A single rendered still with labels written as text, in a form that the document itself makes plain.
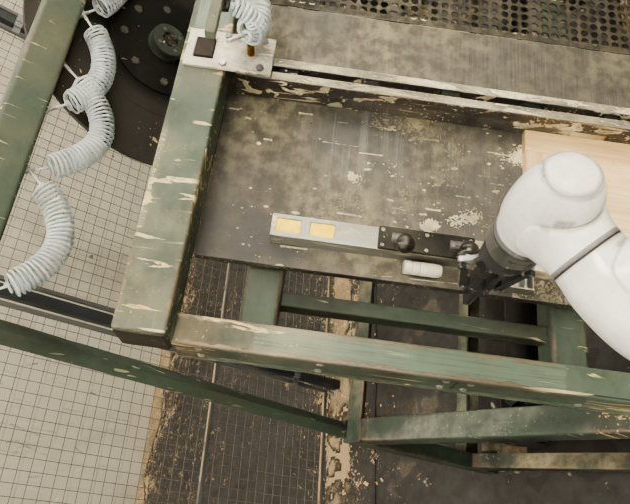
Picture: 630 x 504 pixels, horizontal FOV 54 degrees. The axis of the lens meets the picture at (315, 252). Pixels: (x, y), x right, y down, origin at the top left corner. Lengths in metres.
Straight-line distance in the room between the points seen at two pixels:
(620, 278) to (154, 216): 0.81
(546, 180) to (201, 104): 0.79
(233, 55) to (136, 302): 0.58
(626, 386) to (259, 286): 0.74
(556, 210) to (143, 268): 0.73
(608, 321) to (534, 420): 1.01
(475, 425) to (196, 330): 1.01
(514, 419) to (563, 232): 1.09
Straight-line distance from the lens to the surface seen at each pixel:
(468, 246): 1.17
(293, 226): 1.26
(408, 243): 1.14
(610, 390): 1.31
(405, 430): 2.10
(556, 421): 1.77
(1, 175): 1.61
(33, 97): 1.72
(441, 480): 3.04
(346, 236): 1.26
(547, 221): 0.80
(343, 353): 1.16
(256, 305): 1.27
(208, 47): 1.42
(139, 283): 1.17
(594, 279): 0.81
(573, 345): 1.40
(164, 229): 1.20
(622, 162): 1.58
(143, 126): 1.87
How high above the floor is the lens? 2.26
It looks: 31 degrees down
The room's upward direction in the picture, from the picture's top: 67 degrees counter-clockwise
